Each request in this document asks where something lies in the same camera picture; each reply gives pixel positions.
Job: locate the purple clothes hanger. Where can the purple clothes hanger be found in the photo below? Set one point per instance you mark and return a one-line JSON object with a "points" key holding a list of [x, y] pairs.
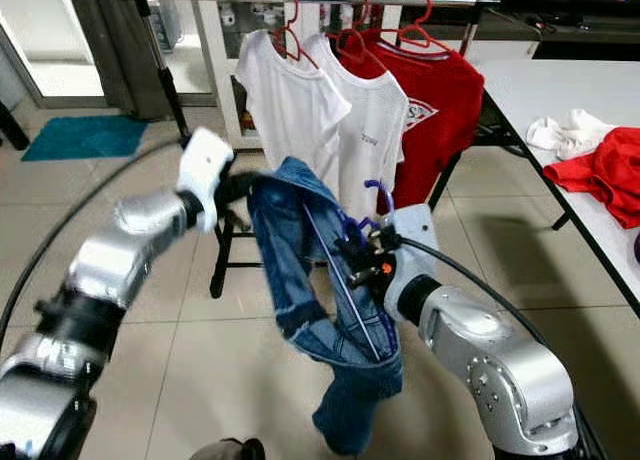
{"points": [[388, 192]]}

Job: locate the blue denim jeans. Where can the blue denim jeans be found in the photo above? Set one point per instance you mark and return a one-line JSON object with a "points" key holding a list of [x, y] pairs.
{"points": [[285, 240]]}

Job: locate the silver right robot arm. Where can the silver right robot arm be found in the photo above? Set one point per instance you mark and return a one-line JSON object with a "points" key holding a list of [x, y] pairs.
{"points": [[490, 350]]}

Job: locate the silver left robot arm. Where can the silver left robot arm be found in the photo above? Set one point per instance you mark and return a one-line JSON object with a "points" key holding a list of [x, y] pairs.
{"points": [[120, 270]]}

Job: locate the red clothes hanger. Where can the red clothes hanger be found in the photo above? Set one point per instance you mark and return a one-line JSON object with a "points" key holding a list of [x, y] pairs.
{"points": [[298, 7], [428, 5], [368, 5]]}

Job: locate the plain white t-shirt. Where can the plain white t-shirt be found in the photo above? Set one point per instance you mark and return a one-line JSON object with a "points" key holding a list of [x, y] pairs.
{"points": [[290, 110]]}

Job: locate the white t-shirt with print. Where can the white t-shirt with print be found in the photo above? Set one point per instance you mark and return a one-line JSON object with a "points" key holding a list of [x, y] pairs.
{"points": [[375, 140]]}

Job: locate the white glass-door cabinet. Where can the white glass-door cabinet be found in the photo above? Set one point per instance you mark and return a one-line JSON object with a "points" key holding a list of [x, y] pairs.
{"points": [[210, 40]]}

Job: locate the red t-shirt with print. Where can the red t-shirt with print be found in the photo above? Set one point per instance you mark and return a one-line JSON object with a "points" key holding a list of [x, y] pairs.
{"points": [[445, 110]]}

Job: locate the teal floor mat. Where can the teal floor mat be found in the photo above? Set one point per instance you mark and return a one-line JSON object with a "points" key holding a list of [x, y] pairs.
{"points": [[85, 138]]}

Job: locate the grey curtain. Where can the grey curtain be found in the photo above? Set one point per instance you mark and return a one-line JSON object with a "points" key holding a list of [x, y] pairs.
{"points": [[120, 50]]}

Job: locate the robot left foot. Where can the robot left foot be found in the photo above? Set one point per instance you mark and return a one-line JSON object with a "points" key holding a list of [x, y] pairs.
{"points": [[228, 450]]}

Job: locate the cream trousers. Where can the cream trousers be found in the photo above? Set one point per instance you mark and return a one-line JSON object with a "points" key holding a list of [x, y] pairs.
{"points": [[570, 135]]}

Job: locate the black desk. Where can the black desk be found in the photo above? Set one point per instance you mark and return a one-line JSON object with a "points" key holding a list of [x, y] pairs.
{"points": [[12, 128]]}

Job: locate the red garment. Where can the red garment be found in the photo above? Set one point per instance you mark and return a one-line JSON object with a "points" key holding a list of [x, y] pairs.
{"points": [[605, 180]]}

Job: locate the white-framed glass door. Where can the white-framed glass door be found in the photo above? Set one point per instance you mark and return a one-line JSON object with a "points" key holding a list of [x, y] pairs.
{"points": [[40, 30]]}

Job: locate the large white table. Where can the large white table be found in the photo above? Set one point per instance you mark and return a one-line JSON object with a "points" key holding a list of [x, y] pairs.
{"points": [[560, 85]]}

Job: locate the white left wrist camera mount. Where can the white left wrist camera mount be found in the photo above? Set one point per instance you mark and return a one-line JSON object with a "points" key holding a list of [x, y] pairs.
{"points": [[205, 170]]}

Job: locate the pale grey right wrist camera mount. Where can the pale grey right wrist camera mount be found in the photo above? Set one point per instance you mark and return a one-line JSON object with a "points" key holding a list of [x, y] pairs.
{"points": [[415, 242]]}

